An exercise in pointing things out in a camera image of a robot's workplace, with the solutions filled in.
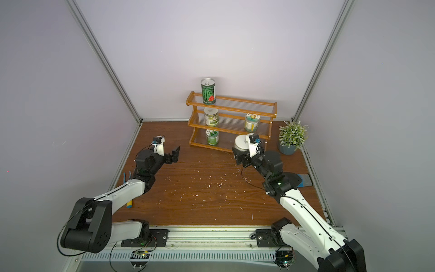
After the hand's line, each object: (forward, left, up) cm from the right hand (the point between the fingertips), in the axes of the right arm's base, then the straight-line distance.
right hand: (243, 141), depth 72 cm
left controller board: (-41, +45, -32) cm, 69 cm away
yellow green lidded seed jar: (+19, -6, -7) cm, 21 cm away
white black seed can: (-3, +1, +2) cm, 4 cm away
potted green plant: (+14, -27, -13) cm, 33 cm away
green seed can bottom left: (+19, +17, -20) cm, 32 cm away
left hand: (+6, +36, -11) cm, 38 cm away
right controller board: (-38, -18, -30) cm, 52 cm away
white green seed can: (+23, +16, -5) cm, 29 cm away
